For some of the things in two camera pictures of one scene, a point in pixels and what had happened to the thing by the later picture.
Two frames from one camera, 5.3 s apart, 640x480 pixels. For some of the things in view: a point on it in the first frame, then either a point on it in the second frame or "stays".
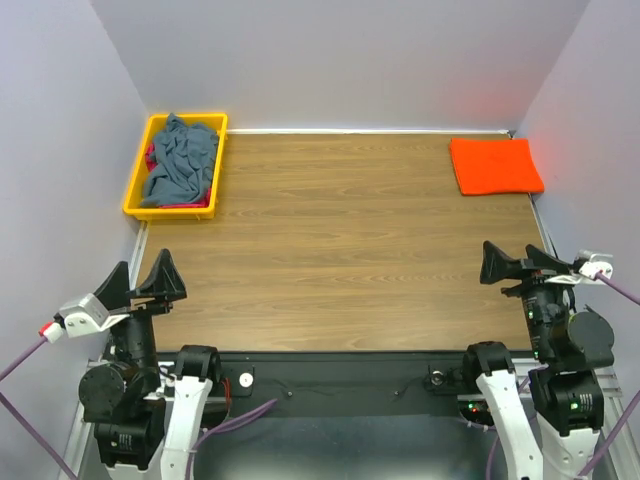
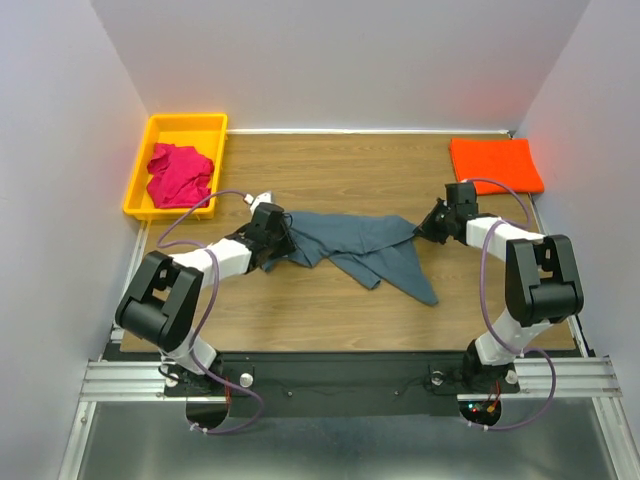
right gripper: (530, 277) → (433, 223)
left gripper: (145, 305) → (282, 240)
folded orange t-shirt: (493, 166) stays
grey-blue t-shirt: (182, 163) → (366, 247)
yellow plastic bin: (216, 123) stays
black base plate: (350, 383) stays
